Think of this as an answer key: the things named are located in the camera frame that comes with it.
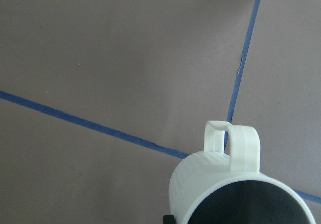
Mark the white mug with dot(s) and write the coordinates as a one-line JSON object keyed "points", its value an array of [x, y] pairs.
{"points": [[223, 183]]}

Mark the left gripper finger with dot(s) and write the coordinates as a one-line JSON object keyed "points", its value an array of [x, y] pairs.
{"points": [[168, 219]]}

